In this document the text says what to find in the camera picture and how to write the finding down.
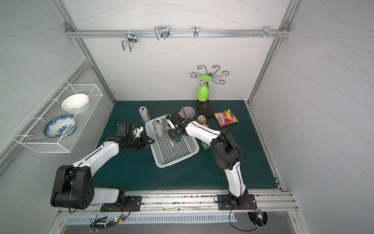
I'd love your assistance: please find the black scrolled metal rack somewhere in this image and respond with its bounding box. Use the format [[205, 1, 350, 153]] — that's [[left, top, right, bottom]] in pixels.
[[190, 64, 230, 86]]

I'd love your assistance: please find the aluminium wall rail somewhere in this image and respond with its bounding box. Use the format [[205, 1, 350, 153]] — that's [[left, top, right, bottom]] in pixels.
[[65, 24, 291, 39]]

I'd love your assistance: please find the single metal hook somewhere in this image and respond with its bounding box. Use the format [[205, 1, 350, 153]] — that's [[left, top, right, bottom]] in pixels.
[[193, 26, 199, 38]]

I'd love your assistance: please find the double metal hook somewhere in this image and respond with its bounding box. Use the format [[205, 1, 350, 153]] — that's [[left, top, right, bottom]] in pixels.
[[154, 26, 170, 41], [121, 31, 137, 52]]

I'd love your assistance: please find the orange Fanta can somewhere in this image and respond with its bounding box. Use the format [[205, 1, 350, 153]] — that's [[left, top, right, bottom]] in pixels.
[[197, 115, 206, 124]]

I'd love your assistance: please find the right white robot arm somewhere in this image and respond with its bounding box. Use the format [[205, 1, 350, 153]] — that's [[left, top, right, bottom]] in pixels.
[[167, 119, 248, 205]]

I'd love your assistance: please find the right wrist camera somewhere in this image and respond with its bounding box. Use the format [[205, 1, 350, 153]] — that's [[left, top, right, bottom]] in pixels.
[[166, 111, 185, 129]]

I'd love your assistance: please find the dark oval stand base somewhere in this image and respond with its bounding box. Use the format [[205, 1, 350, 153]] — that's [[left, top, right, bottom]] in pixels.
[[196, 99, 214, 118]]

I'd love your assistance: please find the white ceramic bowl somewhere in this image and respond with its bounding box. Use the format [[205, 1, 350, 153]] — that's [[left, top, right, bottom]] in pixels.
[[61, 94, 90, 115]]

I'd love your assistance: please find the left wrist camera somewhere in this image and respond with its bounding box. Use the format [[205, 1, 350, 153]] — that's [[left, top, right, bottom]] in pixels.
[[116, 123, 144, 138]]

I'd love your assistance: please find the pink ceramic cup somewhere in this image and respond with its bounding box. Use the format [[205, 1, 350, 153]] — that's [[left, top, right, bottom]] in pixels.
[[180, 106, 196, 120]]

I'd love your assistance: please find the white wire wall basket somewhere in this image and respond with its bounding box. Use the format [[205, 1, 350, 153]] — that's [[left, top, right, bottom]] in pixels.
[[10, 79, 103, 153]]

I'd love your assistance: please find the blue patterned plate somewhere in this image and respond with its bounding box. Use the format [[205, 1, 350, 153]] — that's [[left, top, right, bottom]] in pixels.
[[43, 115, 76, 138]]

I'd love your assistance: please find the green plastic goblet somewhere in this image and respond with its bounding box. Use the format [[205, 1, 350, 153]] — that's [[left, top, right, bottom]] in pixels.
[[197, 75, 212, 102]]

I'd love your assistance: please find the double metal hook middle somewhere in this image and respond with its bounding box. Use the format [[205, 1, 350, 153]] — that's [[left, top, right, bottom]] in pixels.
[[154, 26, 170, 41]]

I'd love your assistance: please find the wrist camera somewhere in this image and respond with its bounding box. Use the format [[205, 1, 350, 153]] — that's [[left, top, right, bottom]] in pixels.
[[116, 123, 144, 138], [166, 111, 185, 129]]

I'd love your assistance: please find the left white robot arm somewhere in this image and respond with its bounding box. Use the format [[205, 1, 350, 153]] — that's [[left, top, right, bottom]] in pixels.
[[50, 135, 155, 210]]

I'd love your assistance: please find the white Monster can label side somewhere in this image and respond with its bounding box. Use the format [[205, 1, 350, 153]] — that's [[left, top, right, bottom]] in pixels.
[[138, 106, 151, 124]]

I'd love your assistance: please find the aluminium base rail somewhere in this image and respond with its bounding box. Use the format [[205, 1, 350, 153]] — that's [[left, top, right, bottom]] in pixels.
[[56, 190, 299, 217]]

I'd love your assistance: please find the double metal hook left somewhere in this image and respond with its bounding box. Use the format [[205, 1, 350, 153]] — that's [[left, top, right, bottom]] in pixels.
[[121, 31, 137, 52]]

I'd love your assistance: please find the white Monster energy can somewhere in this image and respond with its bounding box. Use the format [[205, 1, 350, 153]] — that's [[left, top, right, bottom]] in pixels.
[[153, 118, 165, 137]]

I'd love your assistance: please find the white perforated plastic basket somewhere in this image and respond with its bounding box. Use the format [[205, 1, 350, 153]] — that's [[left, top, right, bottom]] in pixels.
[[145, 115, 200, 168]]

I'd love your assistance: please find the Fox's fruits candy bag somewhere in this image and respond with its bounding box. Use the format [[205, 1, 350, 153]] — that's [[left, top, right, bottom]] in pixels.
[[214, 109, 239, 128]]

